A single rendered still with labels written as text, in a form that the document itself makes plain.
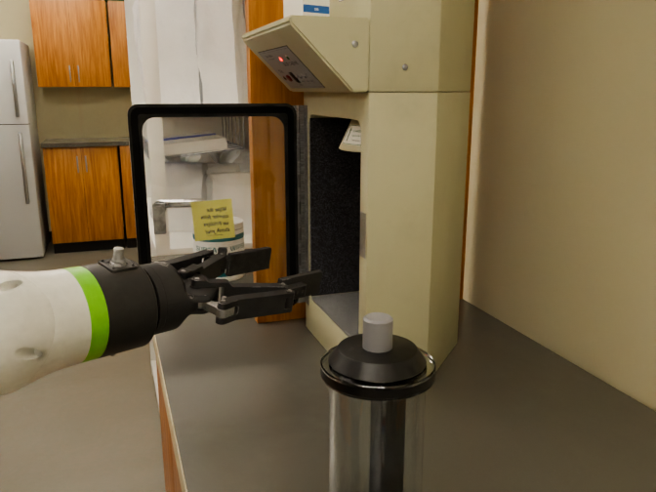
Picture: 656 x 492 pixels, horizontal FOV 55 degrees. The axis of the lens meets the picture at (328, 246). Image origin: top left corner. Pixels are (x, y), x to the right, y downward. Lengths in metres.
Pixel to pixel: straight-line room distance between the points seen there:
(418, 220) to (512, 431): 0.34
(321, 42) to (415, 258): 0.35
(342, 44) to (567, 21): 0.49
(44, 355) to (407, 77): 0.61
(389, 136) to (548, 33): 0.47
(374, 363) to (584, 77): 0.77
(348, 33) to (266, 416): 0.56
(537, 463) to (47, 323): 0.63
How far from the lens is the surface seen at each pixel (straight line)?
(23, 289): 0.59
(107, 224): 5.97
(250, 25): 1.25
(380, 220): 0.94
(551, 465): 0.91
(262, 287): 0.72
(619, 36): 1.16
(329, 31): 0.90
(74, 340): 0.61
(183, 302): 0.67
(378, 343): 0.58
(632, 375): 1.17
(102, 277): 0.63
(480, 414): 1.01
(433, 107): 0.96
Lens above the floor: 1.41
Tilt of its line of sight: 14 degrees down
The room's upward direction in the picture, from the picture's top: straight up
